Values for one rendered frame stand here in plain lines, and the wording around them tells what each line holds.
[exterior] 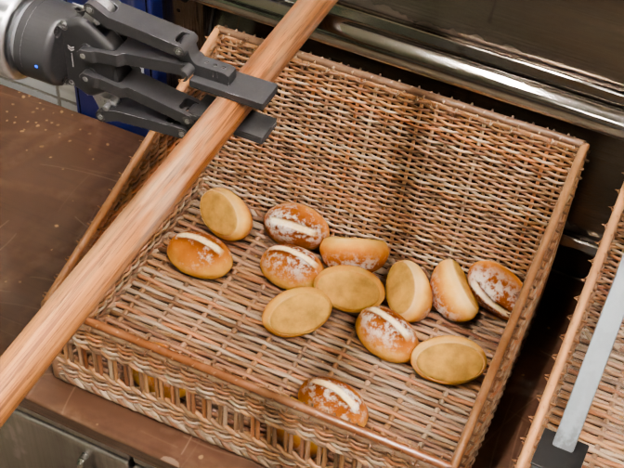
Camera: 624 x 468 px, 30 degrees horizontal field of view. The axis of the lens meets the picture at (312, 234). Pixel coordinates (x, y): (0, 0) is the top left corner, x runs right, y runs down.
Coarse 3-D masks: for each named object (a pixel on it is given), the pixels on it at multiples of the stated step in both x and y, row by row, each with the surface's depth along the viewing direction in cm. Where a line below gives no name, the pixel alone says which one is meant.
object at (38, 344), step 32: (320, 0) 109; (288, 32) 105; (256, 64) 102; (192, 128) 96; (224, 128) 97; (192, 160) 93; (160, 192) 90; (128, 224) 88; (160, 224) 90; (96, 256) 85; (128, 256) 87; (64, 288) 83; (96, 288) 84; (32, 320) 81; (64, 320) 81; (32, 352) 79; (0, 384) 77; (32, 384) 79; (0, 416) 76
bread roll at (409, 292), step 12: (396, 264) 164; (408, 264) 162; (396, 276) 163; (408, 276) 161; (420, 276) 161; (396, 288) 162; (408, 288) 160; (420, 288) 159; (396, 300) 161; (408, 300) 159; (420, 300) 159; (432, 300) 161; (396, 312) 160; (408, 312) 159; (420, 312) 159
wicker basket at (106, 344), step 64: (320, 64) 161; (320, 128) 166; (384, 128) 161; (448, 128) 158; (512, 128) 154; (128, 192) 155; (192, 192) 177; (256, 192) 175; (384, 192) 166; (448, 192) 162; (512, 192) 158; (256, 256) 171; (320, 256) 171; (448, 256) 167; (128, 320) 161; (192, 320) 162; (256, 320) 162; (448, 320) 163; (512, 320) 139; (128, 384) 149; (192, 384) 142; (256, 384) 137; (384, 384) 155; (448, 384) 156; (256, 448) 145; (320, 448) 139; (384, 448) 133; (448, 448) 149
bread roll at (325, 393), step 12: (312, 384) 149; (324, 384) 148; (336, 384) 148; (300, 396) 150; (312, 396) 148; (324, 396) 147; (336, 396) 147; (348, 396) 147; (360, 396) 149; (324, 408) 147; (336, 408) 146; (348, 408) 146; (360, 408) 147; (360, 420) 147
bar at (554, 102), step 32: (192, 0) 118; (224, 0) 116; (256, 0) 115; (288, 0) 115; (320, 32) 113; (352, 32) 112; (384, 32) 112; (416, 64) 110; (448, 64) 109; (480, 64) 109; (512, 96) 108; (544, 96) 107; (576, 96) 106; (608, 128) 106; (608, 320) 106; (608, 352) 106; (576, 384) 106; (576, 416) 106; (544, 448) 106; (576, 448) 106
